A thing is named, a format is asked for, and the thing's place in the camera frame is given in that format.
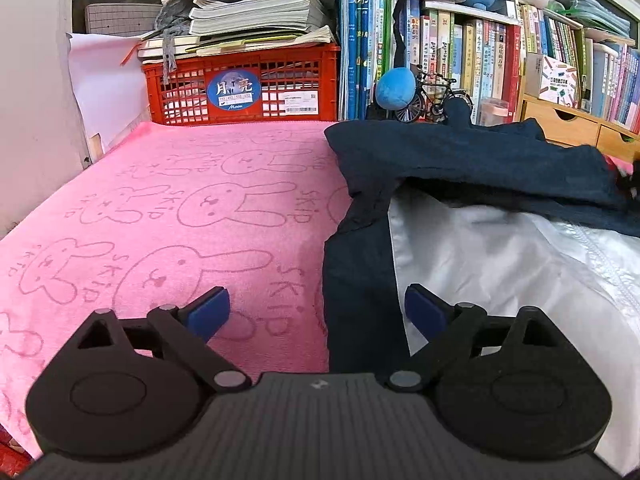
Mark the white and navy jacket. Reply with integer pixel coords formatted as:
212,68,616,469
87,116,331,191
322,103,639,474

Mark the wooden drawer organizer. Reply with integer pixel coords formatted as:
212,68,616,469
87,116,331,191
520,94,639,162

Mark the row of books right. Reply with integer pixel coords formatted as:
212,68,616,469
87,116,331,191
516,1,639,133

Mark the row of books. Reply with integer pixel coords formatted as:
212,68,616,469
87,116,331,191
516,1,639,133
336,0,523,126

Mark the white colourful card box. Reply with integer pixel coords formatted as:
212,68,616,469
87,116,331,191
524,53,578,108

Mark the stack of teal folders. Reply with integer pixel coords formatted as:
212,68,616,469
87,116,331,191
563,0,631,38

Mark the pink bunny towel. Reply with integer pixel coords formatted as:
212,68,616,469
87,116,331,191
1,122,350,455

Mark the miniature black bicycle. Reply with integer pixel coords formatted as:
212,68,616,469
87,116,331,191
394,65,473,124

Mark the row of books left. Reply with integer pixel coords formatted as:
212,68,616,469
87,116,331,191
336,0,523,126

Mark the blue plush ball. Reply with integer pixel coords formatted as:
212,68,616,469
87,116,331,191
375,67,416,112

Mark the white paper sheet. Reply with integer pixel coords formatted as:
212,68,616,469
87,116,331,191
68,34,150,154

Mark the red plastic crate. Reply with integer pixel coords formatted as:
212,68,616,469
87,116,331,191
142,44,340,126

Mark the stack of papers and books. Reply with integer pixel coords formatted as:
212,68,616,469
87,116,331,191
132,0,335,63

